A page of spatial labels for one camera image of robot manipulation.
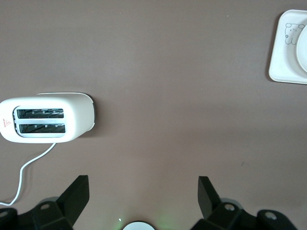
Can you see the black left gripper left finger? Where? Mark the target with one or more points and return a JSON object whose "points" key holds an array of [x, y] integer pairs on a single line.
{"points": [[69, 203]]}

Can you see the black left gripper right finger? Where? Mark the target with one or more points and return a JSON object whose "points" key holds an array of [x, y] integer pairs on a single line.
{"points": [[216, 210]]}

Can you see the cream round plate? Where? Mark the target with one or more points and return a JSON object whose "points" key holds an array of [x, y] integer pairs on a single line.
{"points": [[303, 48]]}

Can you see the white two-slot toaster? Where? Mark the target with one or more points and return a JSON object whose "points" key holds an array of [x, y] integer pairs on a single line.
{"points": [[79, 115]]}

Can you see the cream rectangular rabbit-print tray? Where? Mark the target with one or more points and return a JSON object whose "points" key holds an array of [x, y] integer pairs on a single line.
{"points": [[280, 60]]}

